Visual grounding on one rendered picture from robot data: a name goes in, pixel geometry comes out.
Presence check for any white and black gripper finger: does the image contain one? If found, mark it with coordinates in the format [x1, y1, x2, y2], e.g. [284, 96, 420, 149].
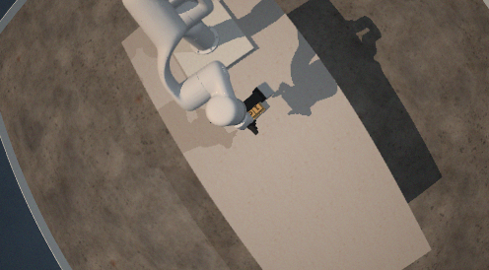
[247, 119, 259, 134]

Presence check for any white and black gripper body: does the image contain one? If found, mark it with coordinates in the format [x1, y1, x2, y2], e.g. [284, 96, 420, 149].
[234, 112, 253, 130]

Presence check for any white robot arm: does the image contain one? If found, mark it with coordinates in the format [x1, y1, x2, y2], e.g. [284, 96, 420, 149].
[122, 0, 274, 126]

